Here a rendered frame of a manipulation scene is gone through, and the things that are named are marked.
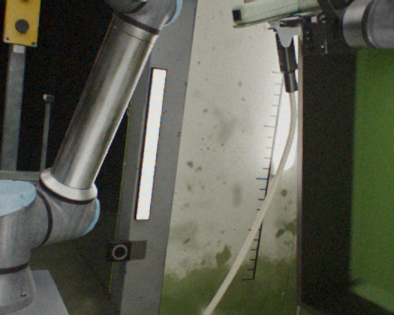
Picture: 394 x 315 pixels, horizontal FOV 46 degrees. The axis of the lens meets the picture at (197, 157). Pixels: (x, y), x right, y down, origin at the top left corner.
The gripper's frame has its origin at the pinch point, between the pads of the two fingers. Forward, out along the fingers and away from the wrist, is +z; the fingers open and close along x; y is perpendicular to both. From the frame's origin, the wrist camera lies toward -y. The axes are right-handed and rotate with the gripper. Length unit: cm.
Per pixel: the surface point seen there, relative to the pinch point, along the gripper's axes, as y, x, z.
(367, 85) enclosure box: 36, 69, 32
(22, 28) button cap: -9, -27, 109
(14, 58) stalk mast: 1, -31, 117
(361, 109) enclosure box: 44, 65, 33
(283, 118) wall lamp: 54, 66, 76
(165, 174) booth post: 61, 7, 88
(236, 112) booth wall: 45, 47, 85
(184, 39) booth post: 9, 30, 89
